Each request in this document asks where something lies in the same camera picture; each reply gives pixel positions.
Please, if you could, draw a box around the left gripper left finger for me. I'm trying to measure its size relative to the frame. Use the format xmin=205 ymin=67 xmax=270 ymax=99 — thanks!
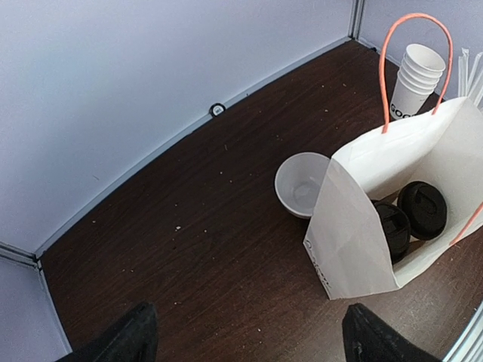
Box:
xmin=61 ymin=302 xmax=158 ymax=361

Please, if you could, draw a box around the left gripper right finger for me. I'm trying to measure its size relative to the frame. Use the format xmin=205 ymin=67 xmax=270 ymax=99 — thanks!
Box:
xmin=342 ymin=303 xmax=440 ymax=362

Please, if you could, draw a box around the white paper takeout bag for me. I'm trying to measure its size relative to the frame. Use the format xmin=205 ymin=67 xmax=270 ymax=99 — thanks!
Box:
xmin=303 ymin=12 xmax=483 ymax=302

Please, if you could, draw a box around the black lid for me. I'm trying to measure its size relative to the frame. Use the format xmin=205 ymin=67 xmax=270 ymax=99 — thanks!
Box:
xmin=397 ymin=181 xmax=448 ymax=241
xmin=372 ymin=200 xmax=411 ymax=264

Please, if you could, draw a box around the stack of white paper cups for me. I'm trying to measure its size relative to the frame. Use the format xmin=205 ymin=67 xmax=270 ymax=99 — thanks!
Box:
xmin=389 ymin=44 xmax=446 ymax=119

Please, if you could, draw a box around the white ceramic bowl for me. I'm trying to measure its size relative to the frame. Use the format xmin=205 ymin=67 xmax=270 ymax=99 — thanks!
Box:
xmin=274 ymin=152 xmax=330 ymax=219

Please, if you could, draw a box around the bundle of white straws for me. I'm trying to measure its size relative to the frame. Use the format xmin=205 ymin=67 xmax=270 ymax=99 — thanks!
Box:
xmin=457 ymin=48 xmax=482 ymax=112

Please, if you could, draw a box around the aluminium front rail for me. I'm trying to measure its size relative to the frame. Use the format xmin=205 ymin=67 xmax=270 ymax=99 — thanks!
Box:
xmin=443 ymin=303 xmax=483 ymax=362

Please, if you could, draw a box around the left aluminium wall post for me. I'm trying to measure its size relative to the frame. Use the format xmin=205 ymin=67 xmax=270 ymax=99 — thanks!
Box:
xmin=1 ymin=243 xmax=72 ymax=361

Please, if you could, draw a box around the aluminium wall post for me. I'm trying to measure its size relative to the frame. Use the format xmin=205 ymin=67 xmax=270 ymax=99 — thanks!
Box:
xmin=348 ymin=0 xmax=365 ymax=41
xmin=1 ymin=243 xmax=72 ymax=361

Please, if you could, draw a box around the small black wall grommet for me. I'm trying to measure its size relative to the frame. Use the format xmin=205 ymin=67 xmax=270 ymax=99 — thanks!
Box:
xmin=209 ymin=103 xmax=226 ymax=117

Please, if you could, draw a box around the right aluminium wall post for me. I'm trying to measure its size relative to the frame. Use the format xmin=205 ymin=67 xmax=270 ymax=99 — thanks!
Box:
xmin=348 ymin=0 xmax=365 ymax=41

